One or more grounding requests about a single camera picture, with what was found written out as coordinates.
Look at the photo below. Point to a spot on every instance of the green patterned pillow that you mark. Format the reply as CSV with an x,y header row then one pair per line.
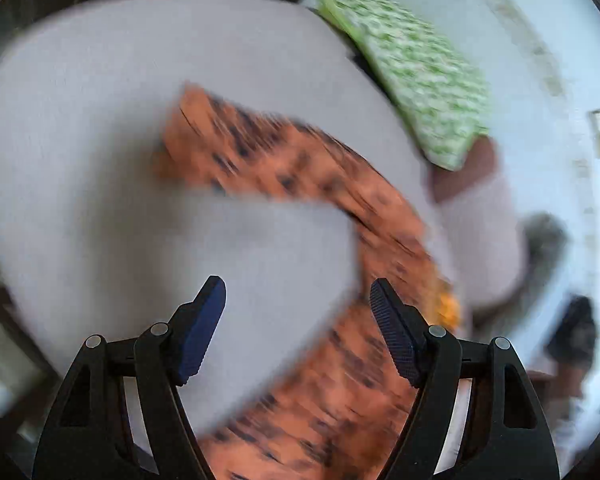
x,y
442,97

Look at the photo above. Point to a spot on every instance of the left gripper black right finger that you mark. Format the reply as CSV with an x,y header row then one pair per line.
x,y
505,435

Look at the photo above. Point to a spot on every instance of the orange floral print garment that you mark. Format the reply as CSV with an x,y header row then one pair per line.
x,y
301,384

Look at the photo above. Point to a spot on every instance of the pink and maroon blanket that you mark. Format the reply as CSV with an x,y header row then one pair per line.
x,y
476,208

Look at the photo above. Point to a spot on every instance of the grey checked bed sheet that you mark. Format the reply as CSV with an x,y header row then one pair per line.
x,y
84,96

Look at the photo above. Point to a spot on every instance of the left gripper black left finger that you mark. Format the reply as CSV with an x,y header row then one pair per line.
x,y
87,433

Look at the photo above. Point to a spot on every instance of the grey striped pillow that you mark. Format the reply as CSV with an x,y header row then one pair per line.
x,y
546,245

